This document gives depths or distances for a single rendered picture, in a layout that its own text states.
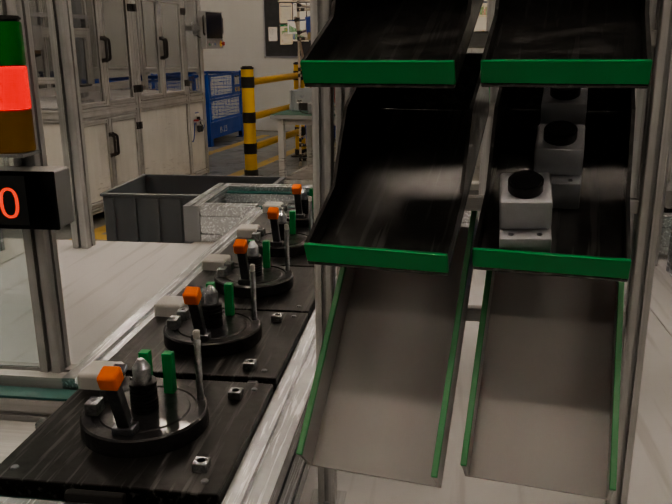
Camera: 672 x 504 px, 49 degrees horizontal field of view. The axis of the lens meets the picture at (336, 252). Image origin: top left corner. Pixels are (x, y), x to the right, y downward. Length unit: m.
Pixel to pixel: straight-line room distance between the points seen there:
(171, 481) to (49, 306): 0.35
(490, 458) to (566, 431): 0.08
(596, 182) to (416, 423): 0.30
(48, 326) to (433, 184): 0.55
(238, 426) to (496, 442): 0.29
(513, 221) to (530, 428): 0.21
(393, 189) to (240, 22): 11.49
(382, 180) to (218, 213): 1.28
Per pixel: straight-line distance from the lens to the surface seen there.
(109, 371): 0.77
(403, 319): 0.78
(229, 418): 0.87
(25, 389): 1.07
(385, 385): 0.75
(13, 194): 0.96
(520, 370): 0.76
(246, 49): 12.17
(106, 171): 6.32
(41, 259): 1.02
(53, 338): 1.05
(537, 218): 0.65
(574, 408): 0.75
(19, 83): 0.95
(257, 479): 0.80
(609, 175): 0.79
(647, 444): 1.11
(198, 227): 2.04
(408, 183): 0.76
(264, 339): 1.08
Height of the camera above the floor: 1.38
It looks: 16 degrees down
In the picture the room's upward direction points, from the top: straight up
